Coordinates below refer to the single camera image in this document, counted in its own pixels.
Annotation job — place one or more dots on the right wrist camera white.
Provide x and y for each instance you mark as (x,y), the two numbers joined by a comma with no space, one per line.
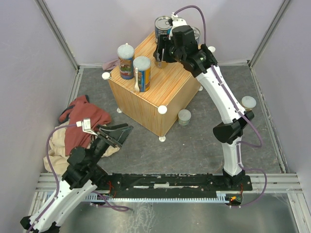
(176,22)

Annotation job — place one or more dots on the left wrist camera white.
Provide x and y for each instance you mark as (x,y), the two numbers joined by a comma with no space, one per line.
(85,124)

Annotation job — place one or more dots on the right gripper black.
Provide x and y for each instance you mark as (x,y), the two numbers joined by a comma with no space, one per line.
(163,44)

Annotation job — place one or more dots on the wooden cube counter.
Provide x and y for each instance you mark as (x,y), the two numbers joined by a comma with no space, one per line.
(171,90)

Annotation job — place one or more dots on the green orange fruit cup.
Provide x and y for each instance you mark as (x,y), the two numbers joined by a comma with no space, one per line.
(248,102)

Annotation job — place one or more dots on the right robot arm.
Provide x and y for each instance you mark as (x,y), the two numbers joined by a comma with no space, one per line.
(234,117)

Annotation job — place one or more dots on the tall can cartoon label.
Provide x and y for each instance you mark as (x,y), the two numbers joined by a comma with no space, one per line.
(125,54)

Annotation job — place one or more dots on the beige cloth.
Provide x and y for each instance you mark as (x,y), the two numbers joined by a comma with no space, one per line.
(56,151)

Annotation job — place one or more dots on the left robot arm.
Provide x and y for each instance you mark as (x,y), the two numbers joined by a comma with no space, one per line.
(82,176)

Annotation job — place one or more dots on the pink cloth behind counter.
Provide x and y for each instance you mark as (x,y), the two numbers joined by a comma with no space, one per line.
(110,65)

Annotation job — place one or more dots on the white plastic spoon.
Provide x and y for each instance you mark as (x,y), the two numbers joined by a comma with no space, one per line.
(136,87)

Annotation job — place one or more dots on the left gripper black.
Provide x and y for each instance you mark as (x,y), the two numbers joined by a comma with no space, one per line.
(116,137)

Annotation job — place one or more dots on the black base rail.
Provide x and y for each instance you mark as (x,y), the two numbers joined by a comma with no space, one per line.
(168,185)

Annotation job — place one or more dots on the clear lid small cup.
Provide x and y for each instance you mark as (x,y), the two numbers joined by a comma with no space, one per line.
(184,117)

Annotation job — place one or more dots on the tall yellow drink can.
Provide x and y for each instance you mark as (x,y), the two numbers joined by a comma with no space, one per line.
(143,64)

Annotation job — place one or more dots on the white cable duct strip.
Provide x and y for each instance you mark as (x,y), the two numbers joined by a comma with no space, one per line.
(216,197)

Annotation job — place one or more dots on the blue Progresso soup can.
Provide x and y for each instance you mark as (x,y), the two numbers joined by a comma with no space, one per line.
(162,26)

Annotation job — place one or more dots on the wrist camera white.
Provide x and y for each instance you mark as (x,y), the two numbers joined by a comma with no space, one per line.
(176,22)
(85,124)

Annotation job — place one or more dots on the orange cup white lid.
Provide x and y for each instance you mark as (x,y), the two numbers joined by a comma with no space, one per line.
(160,64)

